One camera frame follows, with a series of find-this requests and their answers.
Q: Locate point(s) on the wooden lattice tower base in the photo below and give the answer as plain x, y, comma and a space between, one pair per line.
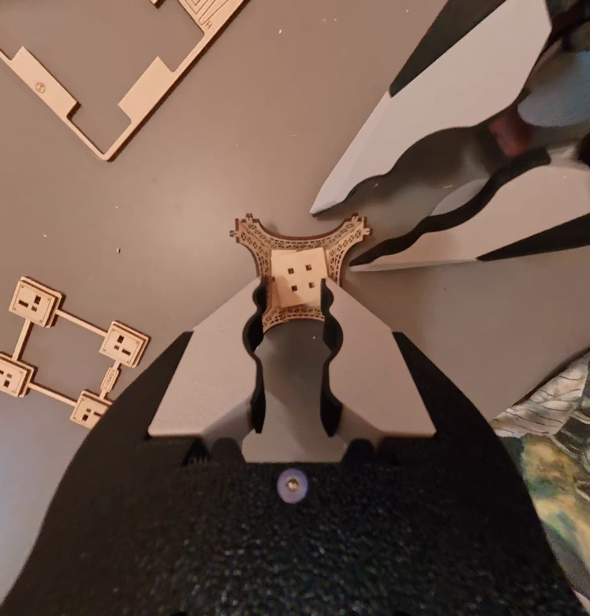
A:
295, 262

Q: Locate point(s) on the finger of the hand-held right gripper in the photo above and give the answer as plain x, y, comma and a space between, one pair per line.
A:
444, 96
516, 211

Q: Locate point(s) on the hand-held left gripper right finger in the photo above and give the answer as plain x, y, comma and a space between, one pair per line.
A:
381, 380

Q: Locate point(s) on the wooden sheet with large cutout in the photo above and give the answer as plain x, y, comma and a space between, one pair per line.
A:
44, 84

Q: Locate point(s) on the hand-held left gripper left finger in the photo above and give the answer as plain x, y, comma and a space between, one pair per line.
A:
203, 380

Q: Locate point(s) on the printed cloth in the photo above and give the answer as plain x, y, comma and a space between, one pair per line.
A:
564, 457

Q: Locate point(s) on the wooden four-pad square frame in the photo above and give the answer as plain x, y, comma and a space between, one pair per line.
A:
35, 303

